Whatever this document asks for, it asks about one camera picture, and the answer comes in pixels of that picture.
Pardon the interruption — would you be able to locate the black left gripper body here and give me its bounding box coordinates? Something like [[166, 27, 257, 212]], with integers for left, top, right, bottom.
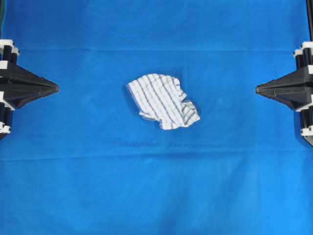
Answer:
[[0, 39, 20, 140]]

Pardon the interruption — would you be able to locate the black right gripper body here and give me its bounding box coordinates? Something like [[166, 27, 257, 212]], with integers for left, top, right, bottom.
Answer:
[[293, 42, 313, 146]]

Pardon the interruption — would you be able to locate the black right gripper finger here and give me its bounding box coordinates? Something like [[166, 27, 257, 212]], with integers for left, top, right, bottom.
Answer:
[[256, 89, 313, 110], [255, 65, 313, 92]]

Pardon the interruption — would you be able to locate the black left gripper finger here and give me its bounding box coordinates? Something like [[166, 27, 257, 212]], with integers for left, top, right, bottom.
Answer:
[[0, 85, 59, 109], [0, 64, 59, 88]]

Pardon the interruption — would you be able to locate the white blue striped towel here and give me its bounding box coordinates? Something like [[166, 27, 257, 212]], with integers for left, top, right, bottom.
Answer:
[[126, 73, 200, 130]]

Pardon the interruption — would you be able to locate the blue table cloth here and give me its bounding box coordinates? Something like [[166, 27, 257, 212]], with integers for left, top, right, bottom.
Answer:
[[0, 0, 313, 235]]

